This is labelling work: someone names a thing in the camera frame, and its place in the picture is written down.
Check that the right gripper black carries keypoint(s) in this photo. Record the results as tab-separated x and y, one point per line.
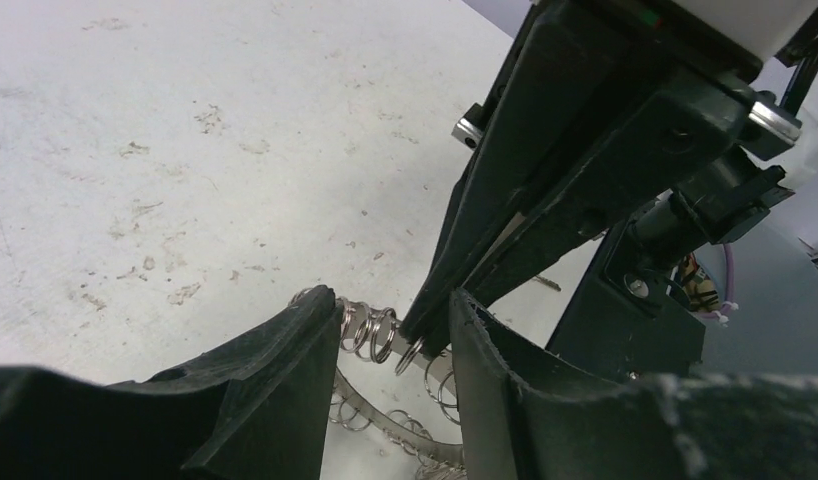
699	134

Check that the key with blue tag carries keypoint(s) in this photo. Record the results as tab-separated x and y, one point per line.
547	282

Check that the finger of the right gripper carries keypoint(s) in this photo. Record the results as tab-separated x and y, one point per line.
573	72

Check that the metal disc with key rings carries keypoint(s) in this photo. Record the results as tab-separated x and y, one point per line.
393	413

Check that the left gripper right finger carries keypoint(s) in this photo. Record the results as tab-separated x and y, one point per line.
527	414

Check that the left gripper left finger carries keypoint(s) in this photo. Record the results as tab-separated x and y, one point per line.
255	407

